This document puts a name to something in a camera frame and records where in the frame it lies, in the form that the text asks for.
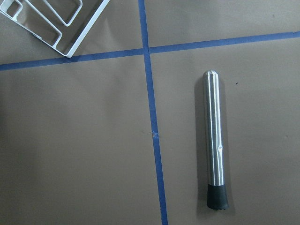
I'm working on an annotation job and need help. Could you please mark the white wire cup rack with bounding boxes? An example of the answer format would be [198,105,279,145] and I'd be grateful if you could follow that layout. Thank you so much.
[0,0,109,58]

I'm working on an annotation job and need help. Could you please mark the steel muddler black tip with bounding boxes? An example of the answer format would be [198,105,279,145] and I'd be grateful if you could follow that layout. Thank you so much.
[202,70,229,210]

